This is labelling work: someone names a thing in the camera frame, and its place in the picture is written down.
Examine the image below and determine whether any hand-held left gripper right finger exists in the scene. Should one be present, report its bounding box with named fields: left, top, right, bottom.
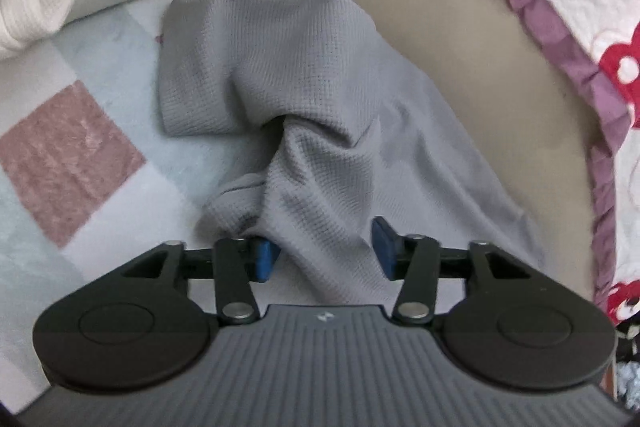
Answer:
left=371, top=216, right=531, bottom=325

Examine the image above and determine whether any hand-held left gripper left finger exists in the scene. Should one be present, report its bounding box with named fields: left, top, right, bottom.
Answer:
left=122, top=237, right=281, bottom=325

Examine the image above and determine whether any grey waffle-knit shirt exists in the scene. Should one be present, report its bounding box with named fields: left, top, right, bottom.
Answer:
left=157, top=0, right=546, bottom=308

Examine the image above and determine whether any beige bed base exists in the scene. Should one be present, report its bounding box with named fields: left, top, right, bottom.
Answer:
left=280, top=0, right=621, bottom=308

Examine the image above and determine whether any checked pink and grey rug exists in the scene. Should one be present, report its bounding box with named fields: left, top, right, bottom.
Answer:
left=0, top=0, right=281, bottom=410

